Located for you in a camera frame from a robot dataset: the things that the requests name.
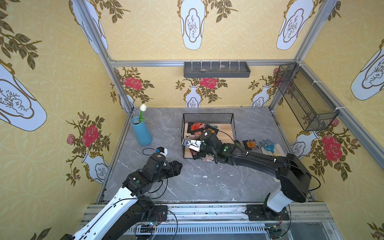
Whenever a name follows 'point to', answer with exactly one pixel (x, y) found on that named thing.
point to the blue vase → (141, 132)
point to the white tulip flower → (143, 108)
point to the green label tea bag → (237, 143)
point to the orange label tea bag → (251, 144)
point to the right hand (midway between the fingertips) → (189, 144)
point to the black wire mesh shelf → (191, 144)
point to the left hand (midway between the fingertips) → (176, 166)
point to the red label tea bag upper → (194, 127)
